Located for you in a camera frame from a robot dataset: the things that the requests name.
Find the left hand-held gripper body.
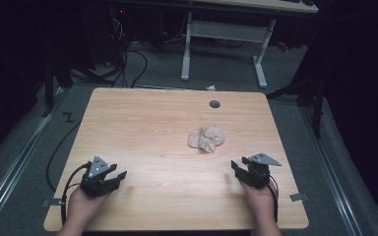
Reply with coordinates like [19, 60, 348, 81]
[79, 155, 120, 199]

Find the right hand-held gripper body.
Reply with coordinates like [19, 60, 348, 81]
[245, 152, 283, 190]

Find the beige cloth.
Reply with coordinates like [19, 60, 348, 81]
[187, 124, 226, 154]

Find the person's left hand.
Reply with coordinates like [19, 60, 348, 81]
[66, 187, 113, 229]

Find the person's right hand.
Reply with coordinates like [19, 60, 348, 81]
[240, 179, 280, 224]

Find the black metal stand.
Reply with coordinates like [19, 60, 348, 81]
[40, 55, 74, 118]
[266, 73, 326, 140]

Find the white desk with metal legs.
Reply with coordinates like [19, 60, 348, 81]
[179, 0, 320, 89]

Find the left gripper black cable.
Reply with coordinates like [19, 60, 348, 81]
[60, 161, 93, 226]

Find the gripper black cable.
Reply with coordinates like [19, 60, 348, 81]
[267, 174, 280, 222]
[60, 161, 93, 226]

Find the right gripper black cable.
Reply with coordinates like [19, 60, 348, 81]
[267, 174, 280, 222]

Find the grey metal table bracket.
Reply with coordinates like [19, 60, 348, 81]
[41, 198, 67, 208]
[289, 192, 309, 203]

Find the black floor cable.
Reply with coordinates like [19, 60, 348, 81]
[45, 120, 83, 193]

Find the aluminium floor rail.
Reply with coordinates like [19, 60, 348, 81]
[0, 86, 67, 234]
[299, 105, 364, 236]

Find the bundle of black cables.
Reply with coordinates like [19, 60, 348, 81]
[72, 13, 149, 89]

